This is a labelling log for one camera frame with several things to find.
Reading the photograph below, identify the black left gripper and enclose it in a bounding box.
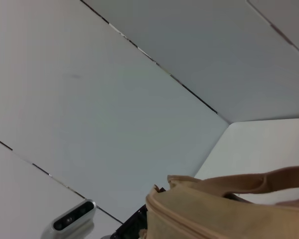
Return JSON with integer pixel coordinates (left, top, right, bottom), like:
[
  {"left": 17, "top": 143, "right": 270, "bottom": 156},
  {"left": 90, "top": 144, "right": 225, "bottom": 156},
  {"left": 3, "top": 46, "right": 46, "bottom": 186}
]
[{"left": 112, "top": 204, "right": 149, "bottom": 239}]

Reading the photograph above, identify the khaki canvas food bag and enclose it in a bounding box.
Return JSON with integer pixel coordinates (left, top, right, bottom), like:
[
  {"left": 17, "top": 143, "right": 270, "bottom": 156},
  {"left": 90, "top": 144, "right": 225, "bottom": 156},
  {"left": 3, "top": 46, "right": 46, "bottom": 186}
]
[{"left": 139, "top": 164, "right": 299, "bottom": 239}]

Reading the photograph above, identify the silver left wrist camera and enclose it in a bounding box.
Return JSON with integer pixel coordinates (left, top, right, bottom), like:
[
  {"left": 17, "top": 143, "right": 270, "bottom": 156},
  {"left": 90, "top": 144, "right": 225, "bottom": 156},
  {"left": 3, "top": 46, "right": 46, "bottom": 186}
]
[{"left": 41, "top": 199, "right": 97, "bottom": 239}]

